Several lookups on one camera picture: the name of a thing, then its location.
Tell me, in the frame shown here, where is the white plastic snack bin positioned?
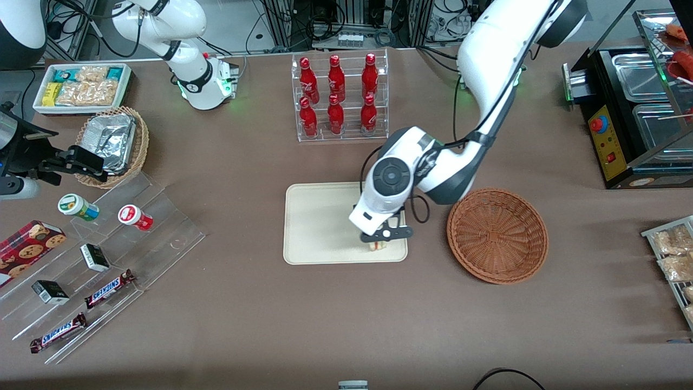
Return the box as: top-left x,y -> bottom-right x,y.
32,63 -> 133,115

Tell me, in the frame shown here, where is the snickers chocolate bar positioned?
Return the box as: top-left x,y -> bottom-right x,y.
30,313 -> 88,354
84,269 -> 136,310

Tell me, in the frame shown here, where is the clear acrylic bottle rack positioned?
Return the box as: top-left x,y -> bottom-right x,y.
291,48 -> 389,143

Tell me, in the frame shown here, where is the tray of packaged snacks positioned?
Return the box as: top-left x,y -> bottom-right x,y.
641,216 -> 693,331

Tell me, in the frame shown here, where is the red lid snack cup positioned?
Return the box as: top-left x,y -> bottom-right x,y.
118,204 -> 154,232

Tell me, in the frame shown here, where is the red sausage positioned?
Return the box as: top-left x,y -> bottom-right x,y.
671,49 -> 693,82

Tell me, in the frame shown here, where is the large clear cracker bag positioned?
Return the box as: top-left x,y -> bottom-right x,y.
56,80 -> 119,107

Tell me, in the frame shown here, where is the steel warmer pan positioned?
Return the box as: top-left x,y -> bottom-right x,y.
612,53 -> 673,103
632,103 -> 693,150

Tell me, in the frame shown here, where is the clear acrylic stepped display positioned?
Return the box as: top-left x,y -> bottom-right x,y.
0,172 -> 206,365

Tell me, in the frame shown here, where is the small clear cracker bag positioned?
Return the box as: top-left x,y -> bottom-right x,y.
76,66 -> 110,83

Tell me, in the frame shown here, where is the beige rectangular tray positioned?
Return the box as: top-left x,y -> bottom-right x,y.
283,181 -> 408,265

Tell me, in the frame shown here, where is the black food warmer machine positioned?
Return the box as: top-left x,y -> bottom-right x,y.
562,8 -> 693,190

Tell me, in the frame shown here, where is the red drink bottle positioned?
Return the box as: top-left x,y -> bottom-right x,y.
299,57 -> 320,105
327,95 -> 345,135
299,97 -> 318,138
362,53 -> 379,99
328,55 -> 346,102
360,94 -> 378,134

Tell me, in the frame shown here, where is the brown round wicker basket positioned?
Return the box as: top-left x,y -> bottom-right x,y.
447,187 -> 549,285

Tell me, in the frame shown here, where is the black floor cable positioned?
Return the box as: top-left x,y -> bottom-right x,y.
472,368 -> 546,390

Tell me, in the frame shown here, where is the green lid snack cup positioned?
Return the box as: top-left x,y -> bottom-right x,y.
58,193 -> 100,222

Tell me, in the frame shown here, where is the yellow snack pack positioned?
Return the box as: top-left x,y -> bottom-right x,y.
41,82 -> 63,107

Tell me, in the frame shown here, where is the small tan wicker basket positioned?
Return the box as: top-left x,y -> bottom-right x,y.
73,106 -> 150,189

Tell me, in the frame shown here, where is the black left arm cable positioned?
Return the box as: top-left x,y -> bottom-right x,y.
359,0 -> 564,225

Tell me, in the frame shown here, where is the silver foil pack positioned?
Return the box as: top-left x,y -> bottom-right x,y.
81,113 -> 137,175

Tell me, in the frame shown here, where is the small black box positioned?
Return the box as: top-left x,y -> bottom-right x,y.
80,243 -> 110,272
31,279 -> 70,305

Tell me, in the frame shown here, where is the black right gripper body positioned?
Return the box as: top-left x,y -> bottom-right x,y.
0,106 -> 58,180

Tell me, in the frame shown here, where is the red cookie box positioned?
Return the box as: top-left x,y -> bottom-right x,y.
0,220 -> 67,288

